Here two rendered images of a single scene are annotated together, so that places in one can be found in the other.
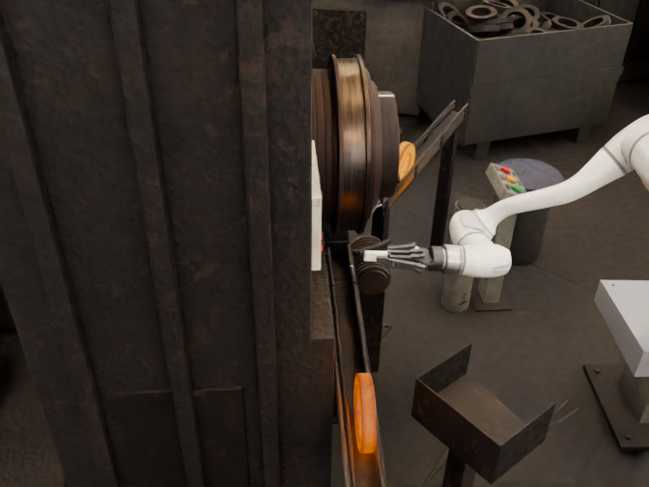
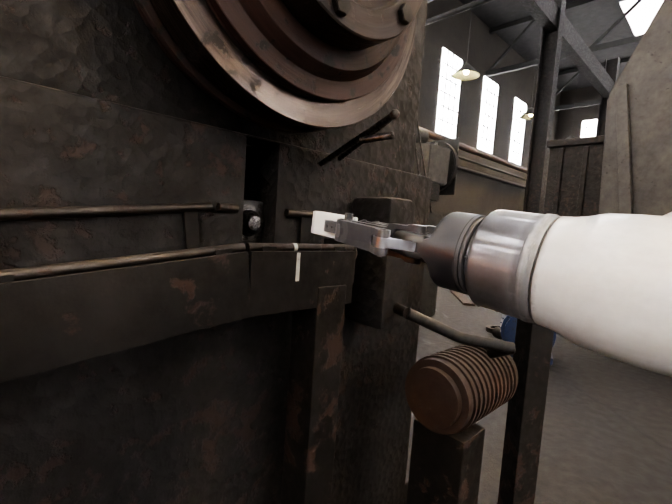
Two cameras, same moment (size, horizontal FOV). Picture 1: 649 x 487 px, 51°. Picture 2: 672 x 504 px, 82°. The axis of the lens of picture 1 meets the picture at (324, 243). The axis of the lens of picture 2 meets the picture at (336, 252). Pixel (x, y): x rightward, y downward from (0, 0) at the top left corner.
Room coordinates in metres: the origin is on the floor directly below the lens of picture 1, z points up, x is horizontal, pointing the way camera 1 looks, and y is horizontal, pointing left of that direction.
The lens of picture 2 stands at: (1.35, -0.54, 0.75)
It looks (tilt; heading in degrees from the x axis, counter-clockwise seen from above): 4 degrees down; 50
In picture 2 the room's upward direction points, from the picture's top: 4 degrees clockwise
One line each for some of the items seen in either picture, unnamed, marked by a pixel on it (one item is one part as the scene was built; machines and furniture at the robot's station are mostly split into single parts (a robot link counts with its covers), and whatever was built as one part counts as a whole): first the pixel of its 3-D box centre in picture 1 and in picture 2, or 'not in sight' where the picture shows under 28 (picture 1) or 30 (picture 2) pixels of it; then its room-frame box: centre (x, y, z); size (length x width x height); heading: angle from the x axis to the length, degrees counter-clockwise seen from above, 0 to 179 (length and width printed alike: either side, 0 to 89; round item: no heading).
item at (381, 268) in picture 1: (366, 306); (453, 486); (1.99, -0.16, 0.27); 0.22 x 0.13 x 0.53; 5
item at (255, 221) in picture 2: not in sight; (228, 221); (1.63, 0.11, 0.74); 0.17 x 0.04 x 0.04; 95
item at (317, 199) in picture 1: (313, 202); not in sight; (1.30, 0.03, 1.15); 0.26 x 0.02 x 0.18; 5
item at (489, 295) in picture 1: (498, 241); not in sight; (2.38, -0.73, 0.31); 0.24 x 0.16 x 0.62; 5
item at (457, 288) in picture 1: (462, 256); not in sight; (2.33, -0.58, 0.26); 0.12 x 0.12 x 0.52
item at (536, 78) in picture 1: (508, 67); not in sight; (4.19, -1.14, 0.39); 1.03 x 0.83 x 0.77; 110
